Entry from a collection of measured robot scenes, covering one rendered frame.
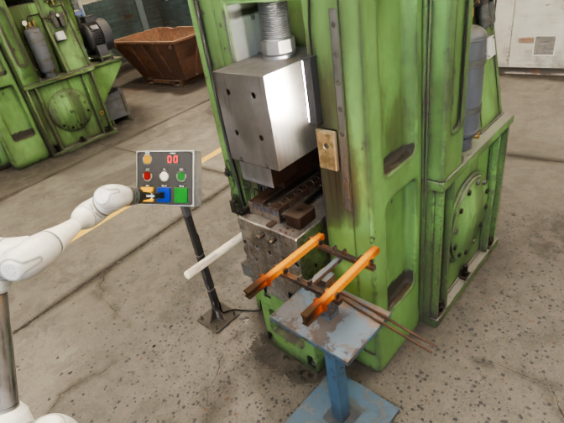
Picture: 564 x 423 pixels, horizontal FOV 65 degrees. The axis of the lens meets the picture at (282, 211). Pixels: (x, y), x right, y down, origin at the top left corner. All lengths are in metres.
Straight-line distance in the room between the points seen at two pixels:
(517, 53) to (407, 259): 4.85
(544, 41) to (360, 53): 5.32
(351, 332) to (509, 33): 5.62
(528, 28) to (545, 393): 5.08
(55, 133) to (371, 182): 5.29
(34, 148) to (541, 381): 5.96
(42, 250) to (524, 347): 2.34
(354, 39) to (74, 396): 2.39
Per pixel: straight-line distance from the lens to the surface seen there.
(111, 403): 2.81
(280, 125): 1.81
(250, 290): 1.59
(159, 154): 2.34
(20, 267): 1.51
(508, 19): 6.84
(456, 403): 2.47
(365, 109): 1.65
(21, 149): 6.56
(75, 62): 6.67
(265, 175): 1.93
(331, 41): 1.65
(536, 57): 6.87
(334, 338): 1.75
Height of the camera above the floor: 2.02
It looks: 32 degrees down
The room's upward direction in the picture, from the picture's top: 10 degrees counter-clockwise
